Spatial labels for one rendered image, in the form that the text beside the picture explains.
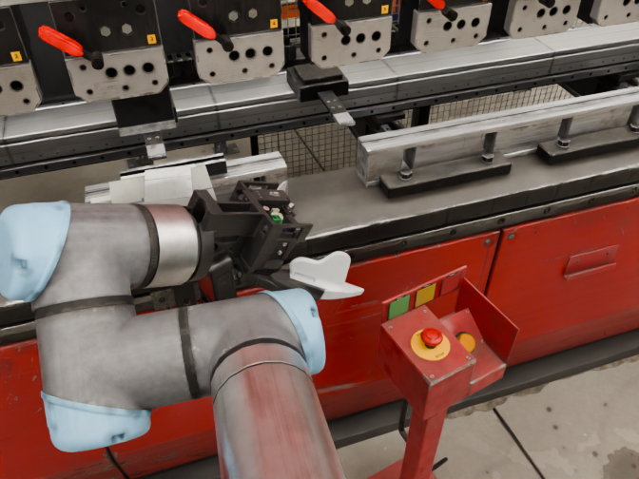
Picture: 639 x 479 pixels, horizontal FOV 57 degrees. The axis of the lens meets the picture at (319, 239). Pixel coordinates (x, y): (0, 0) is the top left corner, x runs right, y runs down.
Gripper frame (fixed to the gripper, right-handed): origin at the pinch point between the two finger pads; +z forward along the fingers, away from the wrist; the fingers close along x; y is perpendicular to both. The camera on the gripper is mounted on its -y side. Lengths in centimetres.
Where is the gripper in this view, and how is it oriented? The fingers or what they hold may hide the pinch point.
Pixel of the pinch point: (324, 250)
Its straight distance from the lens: 70.1
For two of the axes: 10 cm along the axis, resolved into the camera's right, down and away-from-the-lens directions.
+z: 7.2, -0.3, 6.9
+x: -5.4, -6.6, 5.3
